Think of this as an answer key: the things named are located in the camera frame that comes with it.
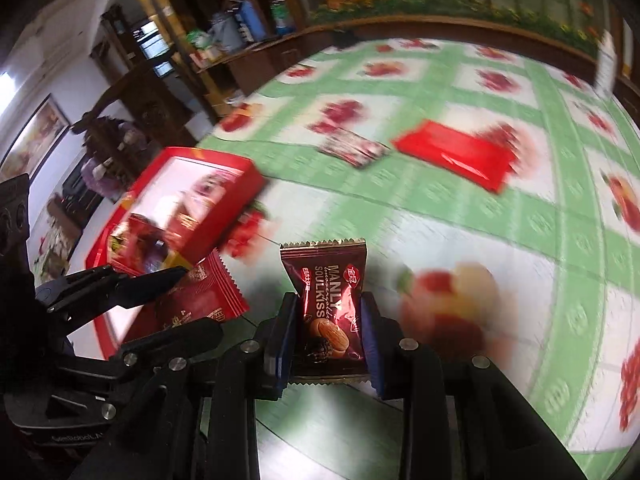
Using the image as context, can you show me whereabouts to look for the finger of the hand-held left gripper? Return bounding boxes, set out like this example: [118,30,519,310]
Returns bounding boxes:
[34,265,189,332]
[119,316,224,369]

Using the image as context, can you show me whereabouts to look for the flat red snack packet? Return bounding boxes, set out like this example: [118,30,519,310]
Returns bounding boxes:
[391,119,517,194]

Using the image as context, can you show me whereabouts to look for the red box with white inside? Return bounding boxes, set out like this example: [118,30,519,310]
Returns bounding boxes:
[84,146,267,361]

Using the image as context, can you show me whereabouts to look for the framed wall picture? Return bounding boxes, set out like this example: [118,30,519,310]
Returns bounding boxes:
[0,96,72,182]

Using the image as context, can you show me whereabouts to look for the small black object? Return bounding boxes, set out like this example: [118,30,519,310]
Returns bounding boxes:
[331,26,359,49]

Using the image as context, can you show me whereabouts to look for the green fruit print tablecloth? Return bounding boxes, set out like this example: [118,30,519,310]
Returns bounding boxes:
[197,37,640,461]

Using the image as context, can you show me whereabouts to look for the red serrated snack packet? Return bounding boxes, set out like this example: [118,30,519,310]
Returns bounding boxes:
[125,249,252,347]

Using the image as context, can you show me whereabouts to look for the white spray bottle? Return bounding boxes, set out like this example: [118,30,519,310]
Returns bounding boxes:
[591,29,617,95]

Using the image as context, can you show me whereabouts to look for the grey water jug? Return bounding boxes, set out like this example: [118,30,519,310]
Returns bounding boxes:
[210,10,242,54]

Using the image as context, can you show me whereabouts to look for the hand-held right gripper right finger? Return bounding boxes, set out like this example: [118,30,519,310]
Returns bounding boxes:
[359,290,586,480]

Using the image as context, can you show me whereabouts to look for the green plastic bottle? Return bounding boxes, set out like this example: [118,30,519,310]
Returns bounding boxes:
[270,0,294,37]

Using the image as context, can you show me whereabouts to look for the dark wooden chair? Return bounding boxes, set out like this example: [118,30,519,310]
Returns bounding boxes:
[70,60,198,151]

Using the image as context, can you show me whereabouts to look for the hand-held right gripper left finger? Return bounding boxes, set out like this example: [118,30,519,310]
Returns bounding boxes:
[70,290,301,480]

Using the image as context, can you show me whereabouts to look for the blue thermos bottle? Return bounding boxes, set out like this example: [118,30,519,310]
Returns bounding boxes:
[238,0,267,42]

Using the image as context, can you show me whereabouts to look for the dark patterned snack packet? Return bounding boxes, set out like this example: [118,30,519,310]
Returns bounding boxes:
[319,129,392,169]

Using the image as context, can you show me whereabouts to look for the dark red candy packet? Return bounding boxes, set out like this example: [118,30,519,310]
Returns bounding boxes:
[279,237,370,386]

